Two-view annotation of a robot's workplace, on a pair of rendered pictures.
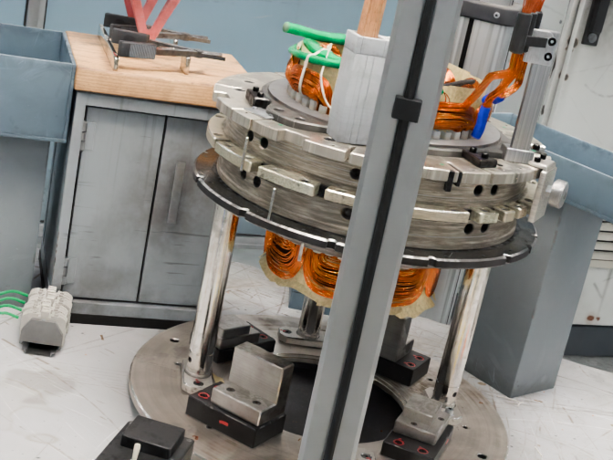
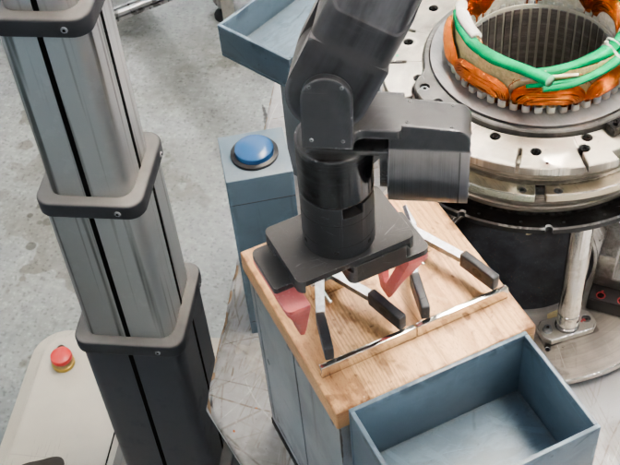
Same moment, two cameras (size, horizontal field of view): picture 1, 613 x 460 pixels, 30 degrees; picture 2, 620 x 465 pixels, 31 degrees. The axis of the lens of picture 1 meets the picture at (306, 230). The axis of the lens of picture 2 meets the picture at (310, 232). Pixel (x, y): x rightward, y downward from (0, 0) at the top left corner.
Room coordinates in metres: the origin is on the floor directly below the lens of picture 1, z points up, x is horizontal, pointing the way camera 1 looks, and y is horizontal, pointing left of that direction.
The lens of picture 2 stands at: (1.34, 0.82, 1.83)
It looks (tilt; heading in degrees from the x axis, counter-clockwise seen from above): 47 degrees down; 267
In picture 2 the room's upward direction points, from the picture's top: 6 degrees counter-clockwise
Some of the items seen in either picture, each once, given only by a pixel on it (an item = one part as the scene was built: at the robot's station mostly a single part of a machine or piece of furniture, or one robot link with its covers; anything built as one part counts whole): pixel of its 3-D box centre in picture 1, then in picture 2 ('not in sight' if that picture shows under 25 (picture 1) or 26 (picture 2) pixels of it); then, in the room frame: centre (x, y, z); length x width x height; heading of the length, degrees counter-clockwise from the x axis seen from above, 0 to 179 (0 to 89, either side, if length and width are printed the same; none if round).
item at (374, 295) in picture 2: (127, 32); (387, 309); (1.26, 0.24, 1.09); 0.04 x 0.01 x 0.02; 124
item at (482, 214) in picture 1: (482, 214); not in sight; (0.94, -0.14, 1.05); 0.02 x 0.02 x 0.01; 39
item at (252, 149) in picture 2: not in sight; (254, 149); (1.35, -0.03, 1.04); 0.04 x 0.04 x 0.01
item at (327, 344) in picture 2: (121, 22); (325, 335); (1.31, 0.26, 1.09); 0.04 x 0.01 x 0.02; 94
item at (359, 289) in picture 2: (165, 35); (343, 280); (1.29, 0.20, 1.09); 0.06 x 0.01 x 0.01; 133
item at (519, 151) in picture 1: (531, 96); not in sight; (0.99, -0.17, 1.15); 0.03 x 0.02 x 0.12; 100
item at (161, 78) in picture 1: (160, 70); (382, 295); (1.26, 0.20, 1.05); 0.20 x 0.19 x 0.02; 109
